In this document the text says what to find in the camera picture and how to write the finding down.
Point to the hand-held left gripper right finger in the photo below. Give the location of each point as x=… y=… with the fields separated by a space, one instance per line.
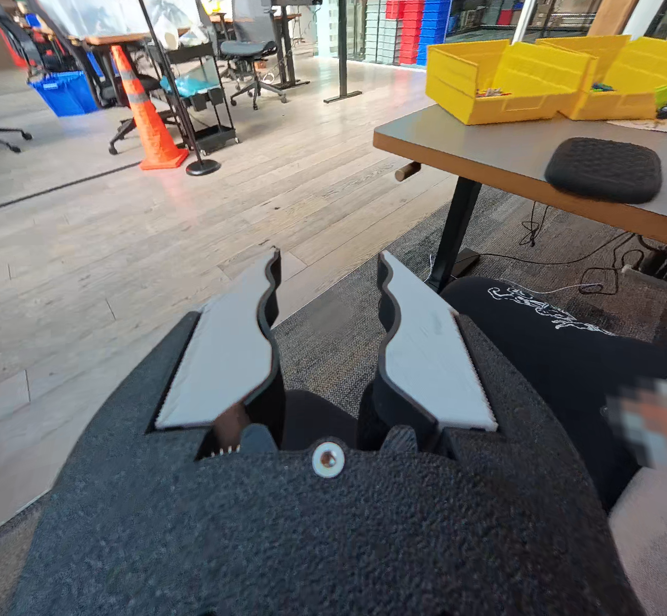
x=438 y=366

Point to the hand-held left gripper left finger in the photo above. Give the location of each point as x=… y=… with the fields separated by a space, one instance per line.
x=214 y=366

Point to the yellow plastic bin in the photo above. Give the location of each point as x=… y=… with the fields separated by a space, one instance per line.
x=610 y=105
x=469 y=89

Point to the wood top work desk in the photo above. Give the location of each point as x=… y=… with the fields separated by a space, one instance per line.
x=115 y=39

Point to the black stanchion pole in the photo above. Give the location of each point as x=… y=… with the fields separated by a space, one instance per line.
x=202 y=167

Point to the black utility cart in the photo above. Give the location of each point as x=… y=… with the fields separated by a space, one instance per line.
x=214 y=138

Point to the orange traffic cone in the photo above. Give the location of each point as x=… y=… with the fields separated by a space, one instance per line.
x=151 y=131

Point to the teal plastic bag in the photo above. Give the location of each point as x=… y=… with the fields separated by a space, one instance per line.
x=186 y=85

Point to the blue storage crate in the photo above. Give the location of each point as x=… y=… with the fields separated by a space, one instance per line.
x=63 y=95

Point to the stack of blue bins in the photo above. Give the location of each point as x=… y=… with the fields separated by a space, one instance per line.
x=436 y=27

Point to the stack of red bins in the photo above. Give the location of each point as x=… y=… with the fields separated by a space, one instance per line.
x=404 y=27

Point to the clear plastic storage bin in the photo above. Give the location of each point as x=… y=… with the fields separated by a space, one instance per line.
x=172 y=16
x=63 y=1

